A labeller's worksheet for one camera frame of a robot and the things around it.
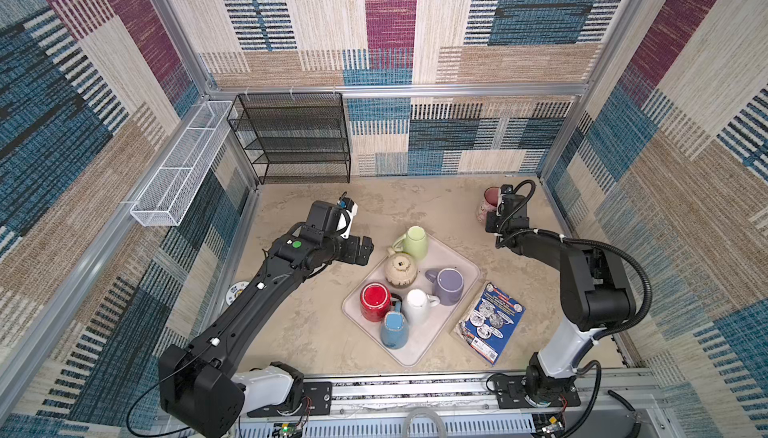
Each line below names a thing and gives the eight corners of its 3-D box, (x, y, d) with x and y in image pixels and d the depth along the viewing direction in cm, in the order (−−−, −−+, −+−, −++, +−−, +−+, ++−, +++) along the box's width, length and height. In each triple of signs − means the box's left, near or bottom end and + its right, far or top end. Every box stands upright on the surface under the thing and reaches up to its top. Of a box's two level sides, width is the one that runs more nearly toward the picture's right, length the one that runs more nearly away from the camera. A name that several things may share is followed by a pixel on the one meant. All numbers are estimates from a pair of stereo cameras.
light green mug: (394, 250, 100) (394, 235, 93) (402, 235, 104) (403, 220, 97) (422, 262, 97) (424, 248, 90) (429, 246, 101) (432, 231, 94)
